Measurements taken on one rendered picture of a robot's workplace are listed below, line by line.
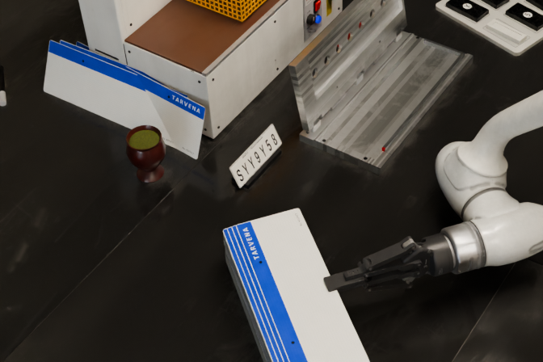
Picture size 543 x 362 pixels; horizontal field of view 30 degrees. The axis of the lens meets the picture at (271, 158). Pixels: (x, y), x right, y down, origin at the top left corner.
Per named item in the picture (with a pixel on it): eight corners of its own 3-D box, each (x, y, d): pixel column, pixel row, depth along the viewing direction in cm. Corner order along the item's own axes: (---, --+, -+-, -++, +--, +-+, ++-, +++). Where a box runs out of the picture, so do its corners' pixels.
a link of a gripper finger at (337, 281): (364, 282, 185) (364, 279, 184) (328, 292, 183) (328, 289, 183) (359, 270, 187) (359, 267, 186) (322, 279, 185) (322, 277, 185)
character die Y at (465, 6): (476, 22, 252) (477, 18, 251) (445, 6, 257) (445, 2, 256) (488, 13, 254) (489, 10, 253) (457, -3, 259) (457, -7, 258)
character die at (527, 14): (536, 31, 248) (537, 27, 247) (505, 14, 253) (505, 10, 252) (549, 23, 250) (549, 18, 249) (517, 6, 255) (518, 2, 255)
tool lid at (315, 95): (295, 66, 211) (288, 65, 212) (310, 136, 223) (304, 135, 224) (398, -38, 236) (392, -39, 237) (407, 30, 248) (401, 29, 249)
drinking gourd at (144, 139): (156, 153, 225) (149, 117, 217) (177, 174, 220) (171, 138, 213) (124, 171, 222) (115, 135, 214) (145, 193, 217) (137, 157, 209)
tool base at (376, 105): (380, 175, 217) (380, 163, 215) (299, 140, 226) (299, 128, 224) (472, 62, 242) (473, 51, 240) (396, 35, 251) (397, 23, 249)
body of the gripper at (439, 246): (456, 252, 183) (409, 266, 182) (452, 281, 189) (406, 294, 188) (439, 222, 188) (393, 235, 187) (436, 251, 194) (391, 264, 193)
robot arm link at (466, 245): (482, 277, 190) (453, 285, 189) (461, 242, 196) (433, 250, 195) (487, 246, 184) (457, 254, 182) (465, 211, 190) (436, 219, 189)
